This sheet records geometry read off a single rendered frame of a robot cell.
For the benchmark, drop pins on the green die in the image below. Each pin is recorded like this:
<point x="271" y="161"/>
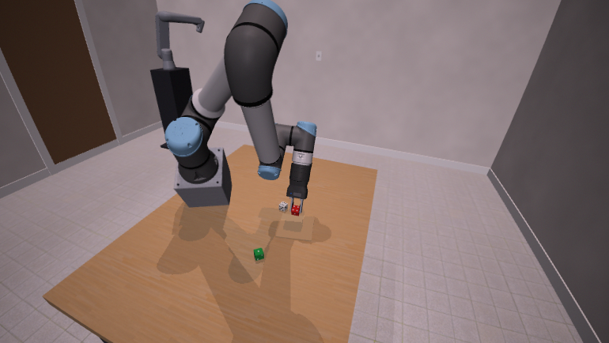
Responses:
<point x="258" y="253"/>

